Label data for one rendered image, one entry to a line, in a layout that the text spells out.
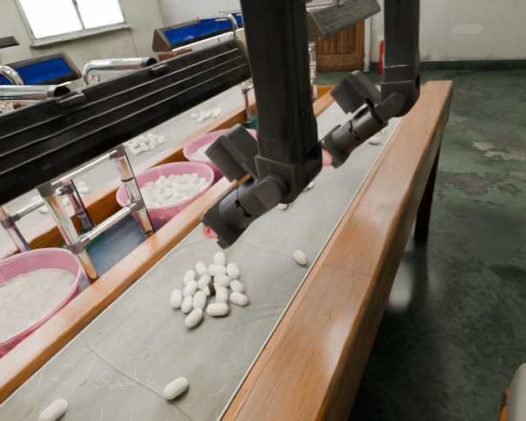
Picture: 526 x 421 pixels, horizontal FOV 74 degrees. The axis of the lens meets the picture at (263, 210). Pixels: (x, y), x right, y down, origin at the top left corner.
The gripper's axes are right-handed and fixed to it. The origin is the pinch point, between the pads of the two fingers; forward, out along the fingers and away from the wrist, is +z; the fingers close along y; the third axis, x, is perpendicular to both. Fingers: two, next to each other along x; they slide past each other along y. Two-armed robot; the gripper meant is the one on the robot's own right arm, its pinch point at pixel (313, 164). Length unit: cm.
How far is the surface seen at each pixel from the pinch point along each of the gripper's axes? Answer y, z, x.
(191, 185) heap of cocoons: 6.5, 31.5, -17.1
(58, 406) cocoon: 65, 11, -3
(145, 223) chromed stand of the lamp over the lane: 31.2, 21.0, -15.6
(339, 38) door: -445, 139, -62
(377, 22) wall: -448, 90, -42
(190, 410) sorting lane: 57, 0, 9
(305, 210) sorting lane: 8.7, 4.1, 6.3
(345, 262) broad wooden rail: 25.4, -9.0, 14.1
